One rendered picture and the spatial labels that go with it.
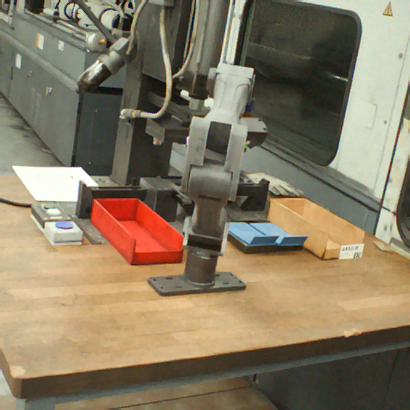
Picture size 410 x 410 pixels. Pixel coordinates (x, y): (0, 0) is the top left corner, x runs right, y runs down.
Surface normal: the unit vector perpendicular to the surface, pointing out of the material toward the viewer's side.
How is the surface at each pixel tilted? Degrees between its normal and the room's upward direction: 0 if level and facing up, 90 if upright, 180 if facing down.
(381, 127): 90
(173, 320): 0
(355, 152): 90
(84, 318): 0
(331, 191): 90
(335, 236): 90
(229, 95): 19
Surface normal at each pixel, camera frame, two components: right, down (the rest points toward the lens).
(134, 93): -0.86, 0.01
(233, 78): 0.12, -0.79
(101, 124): 0.43, 0.34
